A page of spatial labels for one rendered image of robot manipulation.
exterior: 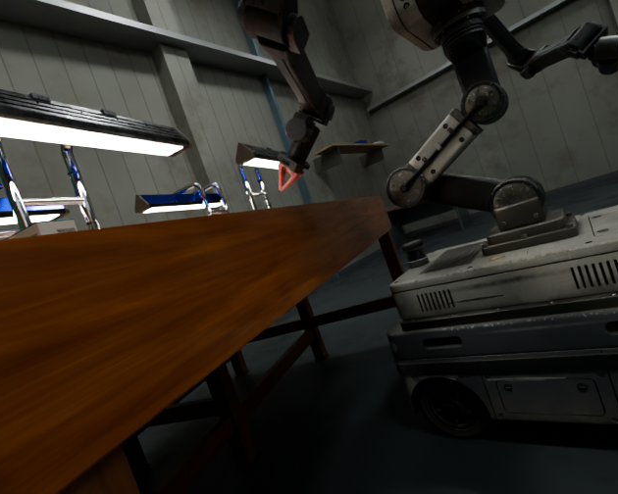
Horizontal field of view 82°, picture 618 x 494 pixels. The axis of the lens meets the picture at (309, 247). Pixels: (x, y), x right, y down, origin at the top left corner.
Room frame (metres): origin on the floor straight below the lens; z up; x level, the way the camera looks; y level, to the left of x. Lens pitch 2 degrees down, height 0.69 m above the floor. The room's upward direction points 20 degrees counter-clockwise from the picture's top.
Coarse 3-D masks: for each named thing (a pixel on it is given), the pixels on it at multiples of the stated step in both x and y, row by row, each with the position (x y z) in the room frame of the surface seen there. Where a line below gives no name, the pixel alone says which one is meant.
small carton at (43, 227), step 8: (32, 224) 0.32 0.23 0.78; (40, 224) 0.32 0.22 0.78; (48, 224) 0.33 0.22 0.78; (56, 224) 0.34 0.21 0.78; (64, 224) 0.34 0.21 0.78; (72, 224) 0.35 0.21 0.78; (16, 232) 0.33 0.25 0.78; (24, 232) 0.33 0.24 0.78; (32, 232) 0.32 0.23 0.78; (40, 232) 0.32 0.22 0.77; (48, 232) 0.33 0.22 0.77; (56, 232) 0.33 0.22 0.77
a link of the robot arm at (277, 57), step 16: (240, 0) 0.61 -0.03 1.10; (240, 16) 0.62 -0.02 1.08; (288, 16) 0.59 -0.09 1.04; (288, 32) 0.60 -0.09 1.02; (304, 32) 0.63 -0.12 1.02; (272, 48) 0.66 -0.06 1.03; (288, 48) 0.65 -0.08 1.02; (288, 64) 0.70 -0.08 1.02; (304, 64) 0.75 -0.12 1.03; (288, 80) 0.79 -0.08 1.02; (304, 80) 0.79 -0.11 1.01; (304, 96) 0.85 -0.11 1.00; (320, 96) 0.90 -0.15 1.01; (304, 112) 0.98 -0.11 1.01; (320, 112) 0.94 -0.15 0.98
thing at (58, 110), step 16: (0, 96) 0.61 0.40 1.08; (16, 96) 0.64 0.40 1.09; (0, 112) 0.59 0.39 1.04; (16, 112) 0.61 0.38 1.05; (32, 112) 0.63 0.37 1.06; (48, 112) 0.67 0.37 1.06; (64, 112) 0.70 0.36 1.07; (80, 112) 0.75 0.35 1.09; (96, 112) 0.79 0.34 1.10; (80, 128) 0.72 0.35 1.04; (96, 128) 0.74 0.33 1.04; (112, 128) 0.78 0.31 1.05; (128, 128) 0.82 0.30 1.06; (144, 128) 0.89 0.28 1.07; (160, 128) 0.95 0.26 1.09; (176, 128) 1.03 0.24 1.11; (176, 144) 0.97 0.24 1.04
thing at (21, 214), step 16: (32, 96) 0.67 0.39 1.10; (112, 112) 0.83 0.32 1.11; (0, 144) 0.75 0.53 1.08; (64, 144) 0.88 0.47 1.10; (0, 160) 0.74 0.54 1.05; (64, 160) 0.88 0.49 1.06; (0, 176) 0.74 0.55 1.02; (80, 176) 0.90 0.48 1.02; (16, 192) 0.75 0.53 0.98; (80, 192) 0.88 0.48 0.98; (16, 208) 0.74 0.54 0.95; (80, 208) 0.88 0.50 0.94; (96, 224) 0.89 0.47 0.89
